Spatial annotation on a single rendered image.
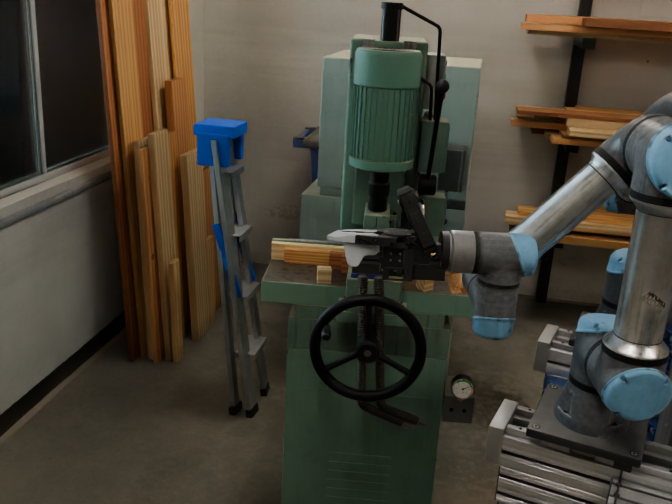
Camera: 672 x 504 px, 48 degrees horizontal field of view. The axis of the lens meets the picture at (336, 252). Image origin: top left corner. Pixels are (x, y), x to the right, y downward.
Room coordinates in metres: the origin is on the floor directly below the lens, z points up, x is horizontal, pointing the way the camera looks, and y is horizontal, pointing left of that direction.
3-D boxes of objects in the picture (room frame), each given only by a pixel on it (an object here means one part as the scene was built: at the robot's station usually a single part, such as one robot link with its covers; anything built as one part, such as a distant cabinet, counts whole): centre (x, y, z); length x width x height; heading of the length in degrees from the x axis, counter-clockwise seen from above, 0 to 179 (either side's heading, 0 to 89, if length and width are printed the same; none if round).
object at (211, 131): (2.80, 0.40, 0.58); 0.27 x 0.25 x 1.16; 79
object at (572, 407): (1.40, -0.56, 0.87); 0.15 x 0.15 x 0.10
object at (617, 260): (1.85, -0.77, 0.98); 0.13 x 0.12 x 0.14; 79
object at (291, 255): (2.02, -0.16, 0.92); 0.62 x 0.02 x 0.04; 87
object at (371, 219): (2.05, -0.11, 1.03); 0.14 x 0.07 x 0.09; 177
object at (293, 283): (1.92, -0.11, 0.87); 0.61 x 0.30 x 0.06; 87
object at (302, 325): (2.15, -0.11, 0.76); 0.57 x 0.45 x 0.09; 177
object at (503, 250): (1.27, -0.29, 1.21); 0.11 x 0.08 x 0.09; 91
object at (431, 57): (2.34, -0.26, 1.40); 0.10 x 0.06 x 0.16; 177
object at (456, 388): (1.80, -0.36, 0.65); 0.06 x 0.04 x 0.08; 87
